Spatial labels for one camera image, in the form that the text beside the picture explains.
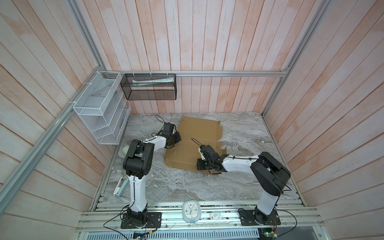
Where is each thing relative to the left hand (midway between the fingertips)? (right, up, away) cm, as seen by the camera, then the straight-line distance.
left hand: (180, 139), depth 103 cm
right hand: (+11, -15, -10) cm, 21 cm away
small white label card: (+20, -37, -29) cm, 51 cm away
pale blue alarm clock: (+7, -35, -29) cm, 46 cm away
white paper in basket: (-25, +36, -14) cm, 46 cm away
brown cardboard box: (+11, +5, +8) cm, 14 cm away
